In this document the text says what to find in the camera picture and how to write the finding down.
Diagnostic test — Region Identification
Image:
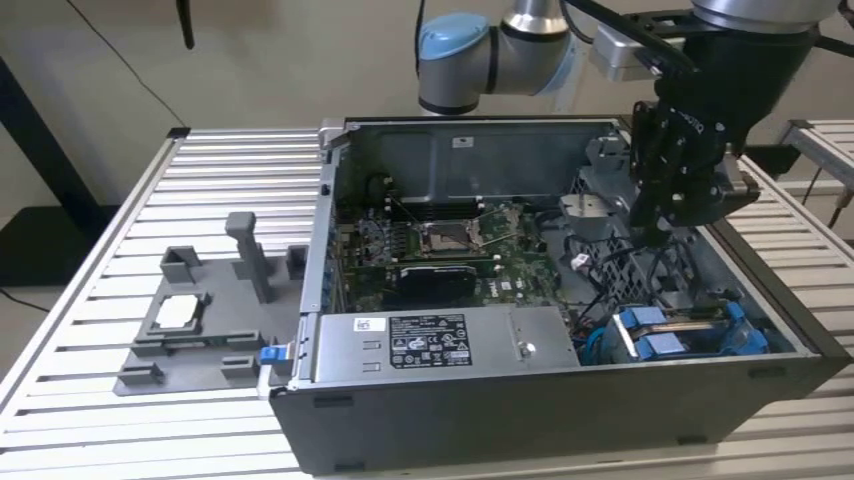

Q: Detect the silver CPU plate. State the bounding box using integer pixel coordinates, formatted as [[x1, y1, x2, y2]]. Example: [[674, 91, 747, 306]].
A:
[[155, 296, 203, 330]]

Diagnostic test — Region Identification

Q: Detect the grey parts rack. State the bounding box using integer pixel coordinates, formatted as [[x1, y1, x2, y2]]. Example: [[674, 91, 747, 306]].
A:
[[115, 211, 309, 399]]

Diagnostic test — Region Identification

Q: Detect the black desk leg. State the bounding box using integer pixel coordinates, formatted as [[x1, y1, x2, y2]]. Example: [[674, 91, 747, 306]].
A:
[[0, 54, 103, 287]]

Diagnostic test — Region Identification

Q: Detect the wire with white connector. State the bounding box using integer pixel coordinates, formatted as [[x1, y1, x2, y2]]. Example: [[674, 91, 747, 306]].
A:
[[563, 234, 596, 274]]

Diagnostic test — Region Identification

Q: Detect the hard disk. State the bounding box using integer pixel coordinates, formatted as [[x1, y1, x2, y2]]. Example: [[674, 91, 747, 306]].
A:
[[612, 301, 770, 361]]

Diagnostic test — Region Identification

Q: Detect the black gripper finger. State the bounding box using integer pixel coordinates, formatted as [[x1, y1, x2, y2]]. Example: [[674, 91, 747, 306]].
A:
[[668, 149, 763, 227], [628, 99, 683, 248]]

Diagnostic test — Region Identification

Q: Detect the silver power supply unit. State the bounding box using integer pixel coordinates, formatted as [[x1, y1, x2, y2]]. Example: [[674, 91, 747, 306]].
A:
[[311, 306, 580, 387]]

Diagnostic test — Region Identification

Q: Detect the black camera mounting bracket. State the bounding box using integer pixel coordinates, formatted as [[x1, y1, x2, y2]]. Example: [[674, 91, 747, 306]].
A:
[[564, 0, 703, 77]]

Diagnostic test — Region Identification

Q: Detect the thin black cable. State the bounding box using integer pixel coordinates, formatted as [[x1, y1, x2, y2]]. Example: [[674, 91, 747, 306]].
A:
[[65, 0, 189, 132]]

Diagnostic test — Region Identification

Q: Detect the grey metal drive cage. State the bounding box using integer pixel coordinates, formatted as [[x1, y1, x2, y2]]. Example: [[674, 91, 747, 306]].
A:
[[558, 192, 642, 241]]

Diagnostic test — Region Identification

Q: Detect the blue wire bundle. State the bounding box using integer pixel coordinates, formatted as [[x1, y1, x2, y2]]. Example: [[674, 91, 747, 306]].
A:
[[574, 323, 607, 364]]

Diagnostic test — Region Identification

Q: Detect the black open PC case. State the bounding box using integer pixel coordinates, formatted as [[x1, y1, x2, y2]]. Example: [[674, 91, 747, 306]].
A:
[[268, 114, 854, 477]]

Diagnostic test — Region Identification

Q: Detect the grey metal disk bay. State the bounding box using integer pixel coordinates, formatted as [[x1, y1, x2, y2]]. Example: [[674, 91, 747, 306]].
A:
[[610, 294, 799, 364]]

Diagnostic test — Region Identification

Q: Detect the green motherboard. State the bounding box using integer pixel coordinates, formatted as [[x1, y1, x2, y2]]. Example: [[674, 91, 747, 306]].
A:
[[336, 197, 570, 314]]

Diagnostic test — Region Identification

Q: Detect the black graphics card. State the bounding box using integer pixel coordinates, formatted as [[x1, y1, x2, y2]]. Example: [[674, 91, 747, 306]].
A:
[[395, 263, 479, 308]]

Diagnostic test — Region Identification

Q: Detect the black disk wire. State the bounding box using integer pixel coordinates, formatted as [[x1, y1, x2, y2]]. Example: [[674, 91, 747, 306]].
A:
[[643, 240, 716, 317]]

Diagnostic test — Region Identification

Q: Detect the thick black hanging cable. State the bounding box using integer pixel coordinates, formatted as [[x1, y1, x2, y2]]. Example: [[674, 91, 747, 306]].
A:
[[175, 0, 197, 51]]

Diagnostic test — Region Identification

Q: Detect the CPU socket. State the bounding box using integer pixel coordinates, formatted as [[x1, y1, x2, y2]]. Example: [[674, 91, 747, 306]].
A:
[[412, 217, 487, 254]]

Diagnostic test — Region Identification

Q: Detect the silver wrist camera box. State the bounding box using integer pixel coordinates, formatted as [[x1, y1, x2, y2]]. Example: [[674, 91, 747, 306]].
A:
[[588, 22, 670, 84]]

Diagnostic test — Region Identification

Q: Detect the metal slat side table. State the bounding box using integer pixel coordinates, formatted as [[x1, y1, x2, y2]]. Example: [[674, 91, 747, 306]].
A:
[[784, 118, 854, 202]]

